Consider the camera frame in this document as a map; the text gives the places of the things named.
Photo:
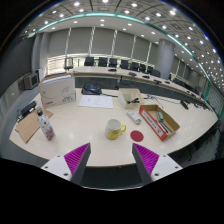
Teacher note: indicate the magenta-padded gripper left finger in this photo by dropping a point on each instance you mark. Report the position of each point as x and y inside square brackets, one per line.
[76, 160]

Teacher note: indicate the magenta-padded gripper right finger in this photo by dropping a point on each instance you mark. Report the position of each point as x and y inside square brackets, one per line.
[147, 160]

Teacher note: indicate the clear plastic drink bottle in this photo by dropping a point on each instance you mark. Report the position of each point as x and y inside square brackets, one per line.
[46, 128]

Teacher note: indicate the flat round red coaster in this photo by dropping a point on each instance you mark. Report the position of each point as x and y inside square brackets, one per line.
[136, 136]

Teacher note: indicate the open red-sided cardboard box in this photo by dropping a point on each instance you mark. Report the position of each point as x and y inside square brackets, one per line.
[151, 125]

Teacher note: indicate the dark pens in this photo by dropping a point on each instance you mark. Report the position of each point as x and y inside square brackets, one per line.
[165, 126]

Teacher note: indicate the white and yellow mug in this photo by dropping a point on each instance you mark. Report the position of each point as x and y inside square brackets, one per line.
[113, 130]

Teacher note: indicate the grey board eraser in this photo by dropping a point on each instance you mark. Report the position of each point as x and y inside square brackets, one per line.
[160, 116]

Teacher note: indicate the flat brown cardboard sheet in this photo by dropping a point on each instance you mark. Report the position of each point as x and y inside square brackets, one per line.
[30, 126]

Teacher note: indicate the black item in white box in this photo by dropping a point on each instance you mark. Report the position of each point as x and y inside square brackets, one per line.
[133, 100]

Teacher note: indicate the white paper sheet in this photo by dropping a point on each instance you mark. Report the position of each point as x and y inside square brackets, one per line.
[96, 101]

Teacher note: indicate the small open white box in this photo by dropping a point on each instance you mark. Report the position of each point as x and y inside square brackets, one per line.
[126, 100]

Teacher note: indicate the black device at table edge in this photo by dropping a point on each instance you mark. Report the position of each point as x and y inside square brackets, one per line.
[27, 109]

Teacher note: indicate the large white cardboard box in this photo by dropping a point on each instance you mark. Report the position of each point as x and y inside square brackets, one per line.
[56, 90]

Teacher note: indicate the grey boxy monitor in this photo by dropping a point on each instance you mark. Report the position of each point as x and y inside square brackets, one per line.
[30, 81]

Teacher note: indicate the row of black office chairs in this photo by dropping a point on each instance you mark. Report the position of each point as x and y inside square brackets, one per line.
[102, 61]

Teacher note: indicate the round ceiling lights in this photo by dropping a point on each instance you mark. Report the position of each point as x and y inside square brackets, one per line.
[76, 4]

